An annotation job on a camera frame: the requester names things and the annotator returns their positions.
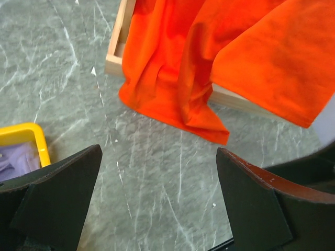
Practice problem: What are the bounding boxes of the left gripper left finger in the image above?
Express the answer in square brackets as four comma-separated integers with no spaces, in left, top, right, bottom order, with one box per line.
[1,144,102,250]

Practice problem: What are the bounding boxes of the purple t shirt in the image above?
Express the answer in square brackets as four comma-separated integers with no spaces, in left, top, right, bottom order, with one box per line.
[1,142,40,182]

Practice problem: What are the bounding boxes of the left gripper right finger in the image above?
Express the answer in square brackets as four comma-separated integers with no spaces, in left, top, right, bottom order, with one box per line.
[216,147,334,250]

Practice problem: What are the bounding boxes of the yellow plastic tray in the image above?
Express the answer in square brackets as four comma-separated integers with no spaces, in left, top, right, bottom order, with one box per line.
[1,122,51,167]

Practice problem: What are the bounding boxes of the wooden hanger rack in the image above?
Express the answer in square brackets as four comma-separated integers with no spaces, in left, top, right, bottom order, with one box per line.
[105,0,283,121]

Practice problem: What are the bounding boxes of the orange t shirt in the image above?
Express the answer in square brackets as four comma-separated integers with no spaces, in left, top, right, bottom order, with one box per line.
[119,1,334,145]

